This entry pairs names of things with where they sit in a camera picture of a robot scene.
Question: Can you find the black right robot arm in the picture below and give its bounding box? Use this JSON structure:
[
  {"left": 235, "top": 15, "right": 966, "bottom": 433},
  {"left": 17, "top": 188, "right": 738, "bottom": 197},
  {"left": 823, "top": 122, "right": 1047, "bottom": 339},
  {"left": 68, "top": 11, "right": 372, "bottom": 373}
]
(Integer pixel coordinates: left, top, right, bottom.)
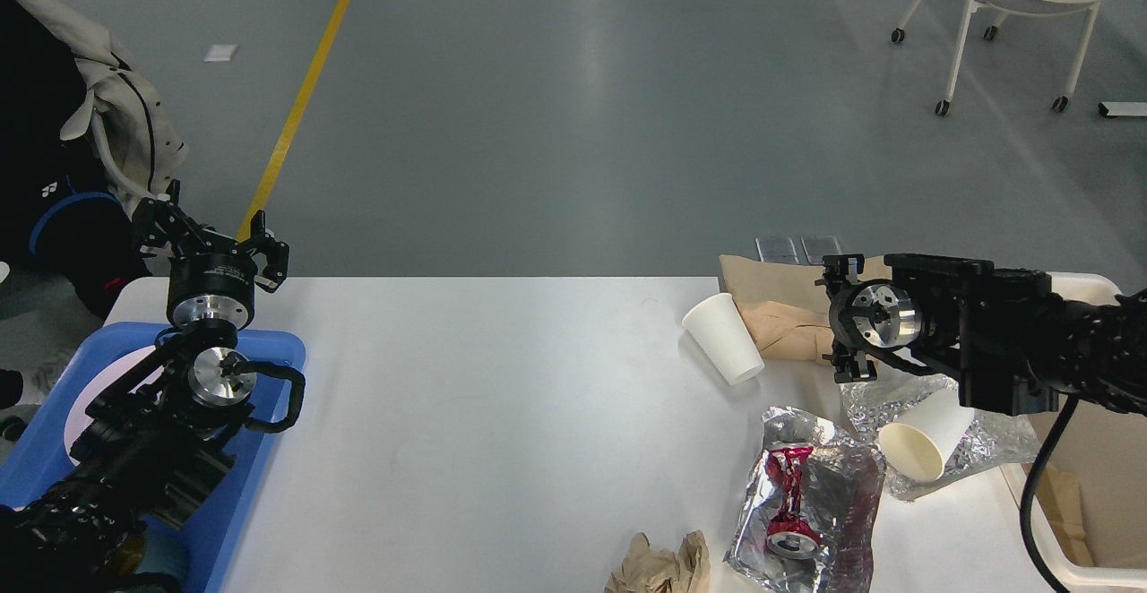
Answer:
[{"left": 819, "top": 253, "right": 1146, "bottom": 592}]

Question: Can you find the aluminium foil under can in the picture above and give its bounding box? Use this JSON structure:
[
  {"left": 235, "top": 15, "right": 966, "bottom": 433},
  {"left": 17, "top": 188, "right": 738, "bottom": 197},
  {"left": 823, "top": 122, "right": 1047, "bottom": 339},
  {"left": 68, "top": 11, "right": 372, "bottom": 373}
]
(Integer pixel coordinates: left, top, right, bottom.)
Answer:
[{"left": 721, "top": 407, "right": 885, "bottom": 592}]

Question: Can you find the brown paper bag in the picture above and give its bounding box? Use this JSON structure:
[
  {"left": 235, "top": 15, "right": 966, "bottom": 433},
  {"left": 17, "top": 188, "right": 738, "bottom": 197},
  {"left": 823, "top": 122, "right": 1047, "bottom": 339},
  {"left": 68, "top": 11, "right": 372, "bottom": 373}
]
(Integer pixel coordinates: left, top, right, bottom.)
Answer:
[
  {"left": 1036, "top": 465, "right": 1095, "bottom": 567},
  {"left": 719, "top": 253, "right": 894, "bottom": 362}
]

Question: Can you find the crumpled aluminium foil right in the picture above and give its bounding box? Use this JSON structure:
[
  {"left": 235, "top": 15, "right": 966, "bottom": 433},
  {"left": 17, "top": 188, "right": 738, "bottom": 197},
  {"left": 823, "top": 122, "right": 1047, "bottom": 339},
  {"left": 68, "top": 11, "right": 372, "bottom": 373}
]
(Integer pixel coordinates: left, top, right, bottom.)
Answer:
[{"left": 841, "top": 367, "right": 1039, "bottom": 502}]

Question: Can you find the person in black clothes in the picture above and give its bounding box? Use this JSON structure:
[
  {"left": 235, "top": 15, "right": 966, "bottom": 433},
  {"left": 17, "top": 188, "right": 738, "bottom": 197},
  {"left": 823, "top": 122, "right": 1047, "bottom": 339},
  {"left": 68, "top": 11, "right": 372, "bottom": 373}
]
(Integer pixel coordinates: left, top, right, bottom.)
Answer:
[{"left": 1, "top": 0, "right": 149, "bottom": 319}]

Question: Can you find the pink plate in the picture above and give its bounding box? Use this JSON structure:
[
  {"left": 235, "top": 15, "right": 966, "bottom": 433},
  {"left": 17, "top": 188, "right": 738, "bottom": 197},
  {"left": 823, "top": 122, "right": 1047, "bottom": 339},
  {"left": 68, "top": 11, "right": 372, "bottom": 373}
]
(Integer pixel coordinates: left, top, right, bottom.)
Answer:
[{"left": 63, "top": 345, "right": 156, "bottom": 465}]

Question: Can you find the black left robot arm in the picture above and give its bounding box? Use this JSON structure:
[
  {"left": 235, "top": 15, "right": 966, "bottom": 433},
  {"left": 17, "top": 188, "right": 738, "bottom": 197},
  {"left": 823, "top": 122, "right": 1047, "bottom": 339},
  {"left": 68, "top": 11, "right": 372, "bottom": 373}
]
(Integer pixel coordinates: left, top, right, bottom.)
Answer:
[{"left": 3, "top": 182, "right": 305, "bottom": 592}]

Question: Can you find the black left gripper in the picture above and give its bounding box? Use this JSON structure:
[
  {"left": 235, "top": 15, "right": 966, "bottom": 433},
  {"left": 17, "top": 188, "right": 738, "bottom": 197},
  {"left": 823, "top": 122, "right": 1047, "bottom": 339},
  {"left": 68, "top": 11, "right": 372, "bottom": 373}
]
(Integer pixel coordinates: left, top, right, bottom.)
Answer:
[{"left": 132, "top": 179, "right": 290, "bottom": 331}]

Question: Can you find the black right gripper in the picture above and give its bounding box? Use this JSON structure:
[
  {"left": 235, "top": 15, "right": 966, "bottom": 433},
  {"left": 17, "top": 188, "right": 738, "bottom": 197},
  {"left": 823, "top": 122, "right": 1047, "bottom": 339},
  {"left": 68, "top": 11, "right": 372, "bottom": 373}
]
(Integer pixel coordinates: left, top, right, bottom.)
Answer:
[{"left": 816, "top": 253, "right": 923, "bottom": 384}]

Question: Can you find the white paper cup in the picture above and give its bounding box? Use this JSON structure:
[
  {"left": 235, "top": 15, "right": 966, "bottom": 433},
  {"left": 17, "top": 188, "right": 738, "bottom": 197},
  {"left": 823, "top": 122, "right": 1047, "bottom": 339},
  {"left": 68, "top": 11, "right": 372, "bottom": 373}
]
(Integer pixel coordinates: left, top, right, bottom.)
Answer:
[
  {"left": 681, "top": 292, "right": 765, "bottom": 385},
  {"left": 877, "top": 389, "right": 975, "bottom": 483}
]

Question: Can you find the dark teal mug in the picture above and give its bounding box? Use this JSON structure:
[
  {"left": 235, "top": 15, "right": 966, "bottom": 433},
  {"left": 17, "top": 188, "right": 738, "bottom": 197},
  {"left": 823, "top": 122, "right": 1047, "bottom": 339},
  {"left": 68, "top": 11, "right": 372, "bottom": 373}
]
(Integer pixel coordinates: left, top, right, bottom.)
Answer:
[{"left": 109, "top": 524, "right": 190, "bottom": 592}]

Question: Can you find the clear floor plate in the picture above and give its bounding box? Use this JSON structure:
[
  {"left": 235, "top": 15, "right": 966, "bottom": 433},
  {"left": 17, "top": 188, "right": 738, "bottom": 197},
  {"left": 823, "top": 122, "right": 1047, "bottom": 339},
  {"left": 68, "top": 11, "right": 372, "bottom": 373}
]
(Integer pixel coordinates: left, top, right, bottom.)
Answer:
[
  {"left": 799, "top": 235, "right": 846, "bottom": 266},
  {"left": 756, "top": 236, "right": 803, "bottom": 265}
]

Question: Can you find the crushed red soda can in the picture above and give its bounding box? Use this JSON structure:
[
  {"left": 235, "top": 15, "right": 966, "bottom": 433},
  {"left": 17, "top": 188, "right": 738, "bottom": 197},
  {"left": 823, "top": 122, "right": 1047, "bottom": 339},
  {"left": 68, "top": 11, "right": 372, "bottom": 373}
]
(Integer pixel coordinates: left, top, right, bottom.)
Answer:
[{"left": 765, "top": 443, "right": 821, "bottom": 560}]

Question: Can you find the right clear floor plate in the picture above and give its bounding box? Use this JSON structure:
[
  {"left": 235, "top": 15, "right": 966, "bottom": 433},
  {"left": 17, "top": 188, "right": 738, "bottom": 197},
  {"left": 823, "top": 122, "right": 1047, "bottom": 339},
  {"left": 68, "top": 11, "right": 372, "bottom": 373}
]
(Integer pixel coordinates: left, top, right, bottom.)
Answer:
[{"left": 799, "top": 235, "right": 846, "bottom": 266}]

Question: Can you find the beige plastic bin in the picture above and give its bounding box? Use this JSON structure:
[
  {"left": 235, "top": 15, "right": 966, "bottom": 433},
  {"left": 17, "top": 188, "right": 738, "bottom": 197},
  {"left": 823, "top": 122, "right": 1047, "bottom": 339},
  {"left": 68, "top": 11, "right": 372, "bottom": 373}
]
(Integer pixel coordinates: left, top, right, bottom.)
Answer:
[{"left": 994, "top": 271, "right": 1147, "bottom": 587}]

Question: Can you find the crumpled brown paper ball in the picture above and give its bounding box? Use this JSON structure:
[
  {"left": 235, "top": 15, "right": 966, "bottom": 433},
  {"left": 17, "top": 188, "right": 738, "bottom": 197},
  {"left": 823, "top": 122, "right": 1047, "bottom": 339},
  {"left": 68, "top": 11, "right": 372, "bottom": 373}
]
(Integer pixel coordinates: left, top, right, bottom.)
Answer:
[{"left": 604, "top": 530, "right": 711, "bottom": 592}]

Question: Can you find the white floor label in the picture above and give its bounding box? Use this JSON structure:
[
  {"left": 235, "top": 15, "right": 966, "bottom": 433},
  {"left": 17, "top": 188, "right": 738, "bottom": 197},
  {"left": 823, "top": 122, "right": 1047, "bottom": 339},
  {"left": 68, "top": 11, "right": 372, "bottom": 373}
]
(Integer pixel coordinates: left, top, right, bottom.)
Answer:
[{"left": 203, "top": 45, "right": 237, "bottom": 63}]

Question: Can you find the blue plastic tray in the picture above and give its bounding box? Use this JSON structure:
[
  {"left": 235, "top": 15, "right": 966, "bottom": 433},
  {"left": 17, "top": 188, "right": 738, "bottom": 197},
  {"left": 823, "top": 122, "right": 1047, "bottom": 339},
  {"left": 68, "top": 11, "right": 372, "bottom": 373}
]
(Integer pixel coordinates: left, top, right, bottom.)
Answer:
[{"left": 1, "top": 321, "right": 279, "bottom": 592}]

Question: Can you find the white bar on floor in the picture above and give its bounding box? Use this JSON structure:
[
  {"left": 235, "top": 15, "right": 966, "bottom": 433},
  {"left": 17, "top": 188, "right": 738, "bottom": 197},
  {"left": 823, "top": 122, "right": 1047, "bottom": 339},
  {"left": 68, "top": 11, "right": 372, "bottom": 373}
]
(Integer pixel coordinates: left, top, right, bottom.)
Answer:
[{"left": 1098, "top": 100, "right": 1147, "bottom": 119}]

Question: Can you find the left clear floor plate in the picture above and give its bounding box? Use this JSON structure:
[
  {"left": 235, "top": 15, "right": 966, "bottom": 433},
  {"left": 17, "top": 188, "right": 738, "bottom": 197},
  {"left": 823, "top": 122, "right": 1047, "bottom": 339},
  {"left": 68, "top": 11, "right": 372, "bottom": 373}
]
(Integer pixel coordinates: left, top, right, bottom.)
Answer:
[{"left": 756, "top": 236, "right": 803, "bottom": 265}]

